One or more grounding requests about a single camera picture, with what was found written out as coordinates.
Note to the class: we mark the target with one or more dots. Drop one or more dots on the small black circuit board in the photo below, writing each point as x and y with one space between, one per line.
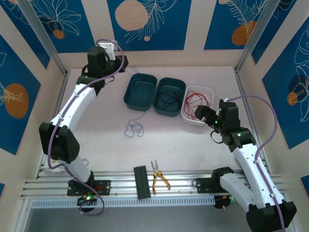
222 201
87 198

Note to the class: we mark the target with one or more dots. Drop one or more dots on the white plastic bin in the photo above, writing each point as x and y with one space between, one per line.
195 123

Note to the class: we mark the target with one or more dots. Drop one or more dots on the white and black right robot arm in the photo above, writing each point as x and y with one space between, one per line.
253 174

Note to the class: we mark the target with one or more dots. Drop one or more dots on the aluminium side rail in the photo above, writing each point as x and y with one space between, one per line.
241 84
60 96

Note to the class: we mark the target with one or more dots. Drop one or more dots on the black ribbed block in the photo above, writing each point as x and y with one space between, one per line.
142 183

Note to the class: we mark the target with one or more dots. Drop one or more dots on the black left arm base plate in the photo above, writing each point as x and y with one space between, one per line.
106 187

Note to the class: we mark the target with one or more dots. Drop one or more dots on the aluminium frame post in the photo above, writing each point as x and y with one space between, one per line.
254 36
43 36

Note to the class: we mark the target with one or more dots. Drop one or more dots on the teal plastic bin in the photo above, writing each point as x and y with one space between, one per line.
169 84
144 101

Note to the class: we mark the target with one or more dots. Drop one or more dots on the aluminium rail beam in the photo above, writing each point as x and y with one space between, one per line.
181 178

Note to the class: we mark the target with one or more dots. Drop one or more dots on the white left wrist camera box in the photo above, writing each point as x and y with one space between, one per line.
107 48

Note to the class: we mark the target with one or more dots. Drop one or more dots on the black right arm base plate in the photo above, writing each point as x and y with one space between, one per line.
204 186

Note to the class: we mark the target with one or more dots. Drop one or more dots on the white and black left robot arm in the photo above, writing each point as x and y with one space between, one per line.
72 106

